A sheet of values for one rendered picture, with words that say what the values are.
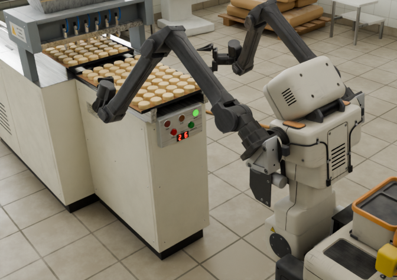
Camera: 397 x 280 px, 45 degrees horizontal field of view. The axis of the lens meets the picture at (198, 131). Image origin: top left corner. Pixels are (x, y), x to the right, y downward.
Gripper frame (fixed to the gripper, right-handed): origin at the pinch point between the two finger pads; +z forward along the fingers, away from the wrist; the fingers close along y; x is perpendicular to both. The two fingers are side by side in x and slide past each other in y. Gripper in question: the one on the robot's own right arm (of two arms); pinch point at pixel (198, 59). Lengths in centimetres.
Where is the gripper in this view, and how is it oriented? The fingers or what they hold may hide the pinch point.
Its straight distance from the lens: 235.4
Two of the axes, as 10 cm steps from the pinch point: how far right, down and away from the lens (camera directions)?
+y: -0.5, -8.8, -4.7
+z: -9.9, 0.0, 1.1
